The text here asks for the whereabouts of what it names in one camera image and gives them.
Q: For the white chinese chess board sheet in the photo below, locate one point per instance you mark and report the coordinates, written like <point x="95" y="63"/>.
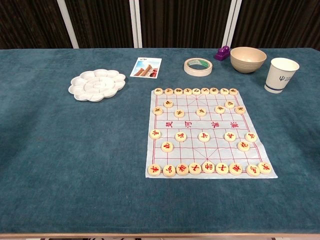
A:
<point x="200" y="152"/>

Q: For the red-lettered wooden chess piece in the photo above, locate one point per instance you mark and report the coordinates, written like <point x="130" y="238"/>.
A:
<point x="169" y="171"/>
<point x="208" y="167"/>
<point x="195" y="168"/>
<point x="230" y="136"/>
<point x="265" y="168"/>
<point x="182" y="169"/>
<point x="253" y="170"/>
<point x="243" y="146"/>
<point x="235" y="169"/>
<point x="180" y="136"/>
<point x="155" y="134"/>
<point x="222" y="168"/>
<point x="251" y="137"/>
<point x="167" y="147"/>
<point x="154" y="170"/>
<point x="204" y="137"/>

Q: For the white paper cup blue logo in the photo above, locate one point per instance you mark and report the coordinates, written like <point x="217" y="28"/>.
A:
<point x="278" y="77"/>

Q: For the white metal frame post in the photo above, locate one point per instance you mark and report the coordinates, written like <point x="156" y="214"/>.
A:
<point x="231" y="23"/>
<point x="135" y="23"/>
<point x="67" y="23"/>

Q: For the beige ribbed bowl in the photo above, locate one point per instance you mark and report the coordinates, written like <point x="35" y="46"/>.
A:
<point x="247" y="61"/>

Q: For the beige masking tape roll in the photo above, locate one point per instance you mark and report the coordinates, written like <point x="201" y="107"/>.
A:
<point x="190" y="71"/>

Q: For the postcard with building photo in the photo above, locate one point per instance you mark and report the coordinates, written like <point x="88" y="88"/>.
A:
<point x="146" y="67"/>

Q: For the white flower-shaped paint palette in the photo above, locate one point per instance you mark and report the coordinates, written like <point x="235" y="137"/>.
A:
<point x="97" y="85"/>

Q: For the purple plastic stamp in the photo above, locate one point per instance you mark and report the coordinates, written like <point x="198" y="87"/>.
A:
<point x="222" y="53"/>

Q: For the teal velvet tablecloth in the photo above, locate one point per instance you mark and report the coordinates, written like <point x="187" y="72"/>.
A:
<point x="75" y="150"/>

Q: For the black-lettered wooden chess piece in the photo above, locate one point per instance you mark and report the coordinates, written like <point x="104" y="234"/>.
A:
<point x="196" y="91"/>
<point x="240" y="109"/>
<point x="169" y="91"/>
<point x="178" y="91"/>
<point x="214" y="91"/>
<point x="158" y="110"/>
<point x="179" y="113"/>
<point x="187" y="91"/>
<point x="168" y="103"/>
<point x="205" y="91"/>
<point x="158" y="91"/>
<point x="229" y="104"/>
<point x="233" y="91"/>
<point x="224" y="91"/>
<point x="219" y="109"/>
<point x="201" y="112"/>

